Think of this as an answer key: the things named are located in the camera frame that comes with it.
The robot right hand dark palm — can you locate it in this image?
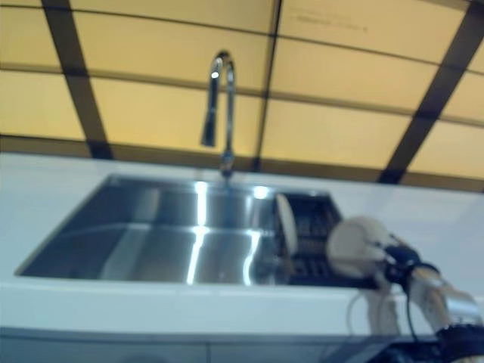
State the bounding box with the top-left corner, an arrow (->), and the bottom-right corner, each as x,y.
377,234 -> 423,283

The large cream bowl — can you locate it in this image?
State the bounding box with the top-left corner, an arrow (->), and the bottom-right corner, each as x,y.
327,215 -> 396,281

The small cream plate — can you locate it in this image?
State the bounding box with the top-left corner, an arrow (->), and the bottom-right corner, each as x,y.
275,194 -> 299,255

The black sink drying rack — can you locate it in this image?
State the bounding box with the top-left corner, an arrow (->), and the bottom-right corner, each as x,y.
275,191 -> 380,291

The chrome gooseneck faucet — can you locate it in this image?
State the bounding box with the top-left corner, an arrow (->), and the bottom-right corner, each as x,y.
200,51 -> 237,179

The stainless steel sink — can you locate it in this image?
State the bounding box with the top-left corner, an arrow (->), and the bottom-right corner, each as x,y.
14,173 -> 380,291

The white base cabinet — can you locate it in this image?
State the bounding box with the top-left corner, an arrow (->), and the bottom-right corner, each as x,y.
0,327 -> 383,363

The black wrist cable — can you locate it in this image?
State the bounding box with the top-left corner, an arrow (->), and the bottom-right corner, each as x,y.
405,279 -> 421,338

